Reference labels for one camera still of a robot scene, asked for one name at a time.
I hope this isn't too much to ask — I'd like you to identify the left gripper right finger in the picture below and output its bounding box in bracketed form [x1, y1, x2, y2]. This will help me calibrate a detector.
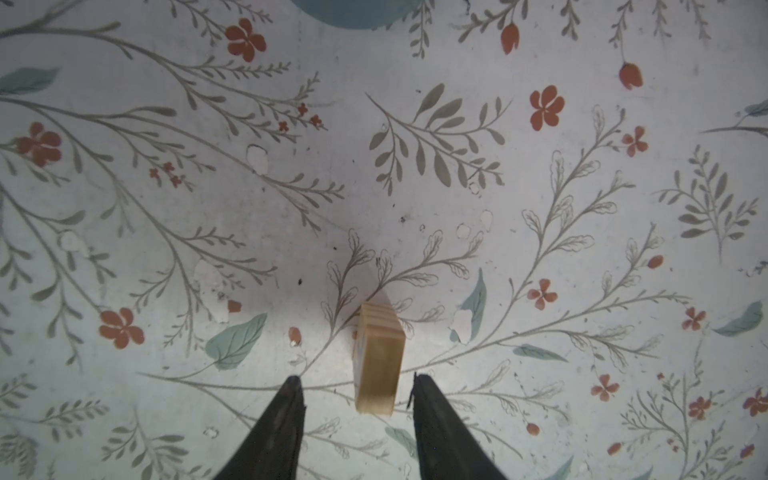
[409, 374, 506, 480]

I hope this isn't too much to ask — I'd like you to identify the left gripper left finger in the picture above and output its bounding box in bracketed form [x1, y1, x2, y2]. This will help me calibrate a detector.
[214, 375, 306, 480]

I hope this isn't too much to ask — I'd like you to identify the natural wood block pair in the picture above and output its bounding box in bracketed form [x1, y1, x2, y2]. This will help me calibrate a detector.
[353, 302, 407, 416]

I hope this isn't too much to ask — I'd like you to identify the teal ceramic cup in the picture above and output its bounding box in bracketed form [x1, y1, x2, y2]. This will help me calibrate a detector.
[292, 0, 424, 30]

